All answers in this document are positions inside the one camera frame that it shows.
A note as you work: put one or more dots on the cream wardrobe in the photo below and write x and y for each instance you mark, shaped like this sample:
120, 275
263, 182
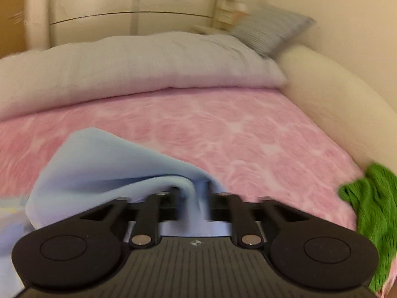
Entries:
124, 3

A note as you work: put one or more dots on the cream wall shelf unit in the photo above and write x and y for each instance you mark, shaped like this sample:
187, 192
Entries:
229, 4

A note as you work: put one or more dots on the cream padded headboard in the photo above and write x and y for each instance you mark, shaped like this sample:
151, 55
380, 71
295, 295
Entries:
341, 99

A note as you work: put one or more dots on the pale patterned cloth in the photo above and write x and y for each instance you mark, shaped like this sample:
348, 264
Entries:
12, 248

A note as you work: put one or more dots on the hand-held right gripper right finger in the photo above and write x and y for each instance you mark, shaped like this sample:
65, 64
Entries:
245, 215

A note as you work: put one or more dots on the pink floral blanket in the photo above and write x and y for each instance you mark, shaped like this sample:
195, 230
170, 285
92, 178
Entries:
223, 133

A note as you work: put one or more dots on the pale grey duvet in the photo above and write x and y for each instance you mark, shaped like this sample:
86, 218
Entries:
130, 65

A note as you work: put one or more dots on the light blue sweater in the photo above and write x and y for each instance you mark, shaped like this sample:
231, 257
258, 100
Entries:
102, 173

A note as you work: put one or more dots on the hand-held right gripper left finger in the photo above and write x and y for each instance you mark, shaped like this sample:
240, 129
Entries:
154, 212

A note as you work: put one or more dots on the grey striped pillow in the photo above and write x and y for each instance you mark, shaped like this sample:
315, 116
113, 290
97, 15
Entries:
269, 29

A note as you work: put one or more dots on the green knit garment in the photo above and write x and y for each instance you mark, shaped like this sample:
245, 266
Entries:
377, 205

